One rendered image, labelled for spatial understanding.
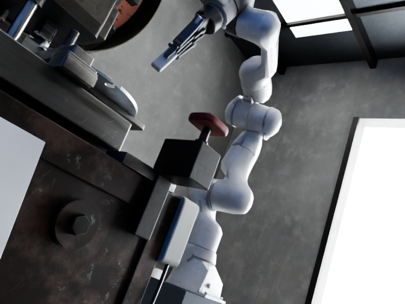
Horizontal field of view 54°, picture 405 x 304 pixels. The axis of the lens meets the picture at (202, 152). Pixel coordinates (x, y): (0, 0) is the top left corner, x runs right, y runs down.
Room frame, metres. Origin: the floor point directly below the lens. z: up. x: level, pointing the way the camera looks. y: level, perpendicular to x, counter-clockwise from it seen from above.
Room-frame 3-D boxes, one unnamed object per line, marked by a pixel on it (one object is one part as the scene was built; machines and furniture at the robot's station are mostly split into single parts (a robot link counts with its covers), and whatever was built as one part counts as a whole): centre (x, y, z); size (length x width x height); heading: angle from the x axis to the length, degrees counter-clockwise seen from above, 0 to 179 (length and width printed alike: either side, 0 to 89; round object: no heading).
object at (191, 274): (1.39, -0.14, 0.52); 0.22 x 0.19 x 0.14; 132
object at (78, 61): (0.64, 0.28, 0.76); 0.17 x 0.06 x 0.10; 47
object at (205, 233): (1.39, -0.08, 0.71); 0.18 x 0.11 x 0.25; 51
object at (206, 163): (0.70, 0.02, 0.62); 0.10 x 0.06 x 0.20; 47
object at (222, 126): (0.69, 0.01, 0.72); 0.07 x 0.06 x 0.08; 137
